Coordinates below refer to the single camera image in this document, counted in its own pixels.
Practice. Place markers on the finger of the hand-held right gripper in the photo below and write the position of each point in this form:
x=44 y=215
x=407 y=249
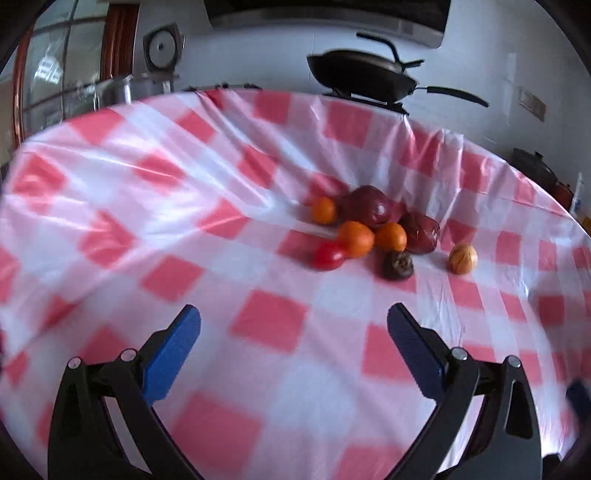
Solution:
x=580 y=398

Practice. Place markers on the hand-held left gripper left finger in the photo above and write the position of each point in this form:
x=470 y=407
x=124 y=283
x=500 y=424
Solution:
x=171 y=355

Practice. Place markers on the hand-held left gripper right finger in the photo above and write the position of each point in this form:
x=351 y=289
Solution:
x=415 y=355

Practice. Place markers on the dark brown water chestnut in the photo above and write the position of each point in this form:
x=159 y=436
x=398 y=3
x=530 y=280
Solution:
x=398 y=265

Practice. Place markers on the yellow striped pepino melon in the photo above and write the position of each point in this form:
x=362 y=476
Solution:
x=462 y=259

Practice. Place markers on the orange mandarin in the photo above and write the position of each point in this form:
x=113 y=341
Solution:
x=355 y=238
x=324 y=210
x=390 y=236

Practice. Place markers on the wrinkled dark red fruit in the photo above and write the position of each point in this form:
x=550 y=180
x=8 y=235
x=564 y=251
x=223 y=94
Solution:
x=421 y=233

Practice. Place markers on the red tomato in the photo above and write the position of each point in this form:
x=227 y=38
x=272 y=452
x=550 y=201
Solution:
x=328 y=255

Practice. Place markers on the dark red apple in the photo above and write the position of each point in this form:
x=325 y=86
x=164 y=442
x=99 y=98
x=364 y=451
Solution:
x=367 y=205

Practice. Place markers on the red white checkered tablecloth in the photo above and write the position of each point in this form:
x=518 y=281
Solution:
x=231 y=207

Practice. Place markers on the white printed pack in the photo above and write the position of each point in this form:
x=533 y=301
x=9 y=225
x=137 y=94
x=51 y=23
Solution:
x=577 y=194

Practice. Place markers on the red container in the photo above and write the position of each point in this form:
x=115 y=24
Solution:
x=562 y=190

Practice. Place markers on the dark cooking pot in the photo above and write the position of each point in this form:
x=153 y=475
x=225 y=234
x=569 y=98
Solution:
x=533 y=168

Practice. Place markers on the black stove stand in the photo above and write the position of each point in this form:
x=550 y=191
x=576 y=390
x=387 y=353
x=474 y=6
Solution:
x=369 y=99

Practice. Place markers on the steel pot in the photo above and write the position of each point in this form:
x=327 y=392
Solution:
x=124 y=90

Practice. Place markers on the black wok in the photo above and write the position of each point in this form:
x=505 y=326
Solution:
x=364 y=74

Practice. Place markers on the wall socket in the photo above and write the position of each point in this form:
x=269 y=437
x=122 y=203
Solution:
x=533 y=105

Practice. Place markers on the wooden window frame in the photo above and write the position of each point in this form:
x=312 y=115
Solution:
x=121 y=41

